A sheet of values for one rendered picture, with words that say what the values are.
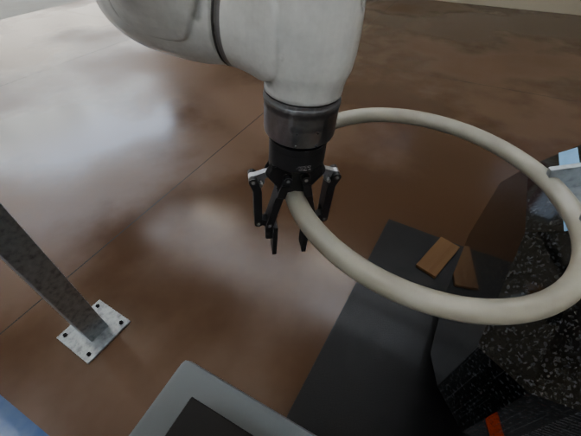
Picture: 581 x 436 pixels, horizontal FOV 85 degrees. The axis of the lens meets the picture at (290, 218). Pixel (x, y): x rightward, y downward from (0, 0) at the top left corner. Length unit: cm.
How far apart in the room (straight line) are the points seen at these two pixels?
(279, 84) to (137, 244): 154
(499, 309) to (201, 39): 43
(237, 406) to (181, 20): 44
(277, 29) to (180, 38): 11
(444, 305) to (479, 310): 4
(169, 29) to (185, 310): 126
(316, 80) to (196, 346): 122
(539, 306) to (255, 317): 112
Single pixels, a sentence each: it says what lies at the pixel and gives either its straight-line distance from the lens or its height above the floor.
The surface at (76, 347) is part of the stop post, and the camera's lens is 159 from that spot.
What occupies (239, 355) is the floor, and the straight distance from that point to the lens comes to 136.
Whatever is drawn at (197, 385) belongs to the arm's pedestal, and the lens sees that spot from 49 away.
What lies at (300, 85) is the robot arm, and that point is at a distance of 34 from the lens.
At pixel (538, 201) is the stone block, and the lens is 94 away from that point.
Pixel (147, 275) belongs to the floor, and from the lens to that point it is 166.
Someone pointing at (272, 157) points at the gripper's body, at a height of 102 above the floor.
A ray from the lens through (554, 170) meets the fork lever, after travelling 71.
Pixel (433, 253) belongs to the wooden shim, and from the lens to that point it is 171.
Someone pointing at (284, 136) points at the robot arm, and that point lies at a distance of 38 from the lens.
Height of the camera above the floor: 126
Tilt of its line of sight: 45 degrees down
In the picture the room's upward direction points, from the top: straight up
